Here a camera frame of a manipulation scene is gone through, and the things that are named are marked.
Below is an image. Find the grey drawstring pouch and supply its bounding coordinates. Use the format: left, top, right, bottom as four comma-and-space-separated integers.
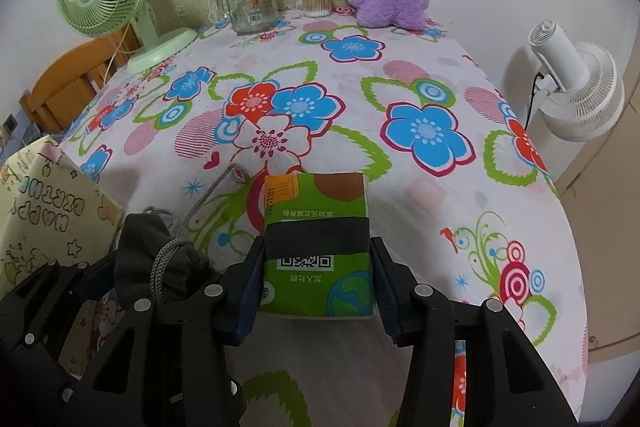
114, 164, 248, 310

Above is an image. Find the white standing fan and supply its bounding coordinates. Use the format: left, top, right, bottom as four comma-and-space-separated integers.
525, 20, 625, 142

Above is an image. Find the yellow cartoon storage box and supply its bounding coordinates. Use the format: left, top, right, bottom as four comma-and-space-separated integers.
1, 135, 124, 379

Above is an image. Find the beige door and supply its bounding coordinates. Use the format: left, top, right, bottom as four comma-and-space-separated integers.
552, 45, 640, 365

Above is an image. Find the green tissue pack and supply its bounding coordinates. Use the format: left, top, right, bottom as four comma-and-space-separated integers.
260, 172, 374, 320

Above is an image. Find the floral tablecloth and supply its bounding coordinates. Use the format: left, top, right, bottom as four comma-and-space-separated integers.
62, 10, 587, 412

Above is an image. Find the wall power outlet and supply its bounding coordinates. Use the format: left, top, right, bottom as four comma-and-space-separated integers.
3, 115, 17, 133

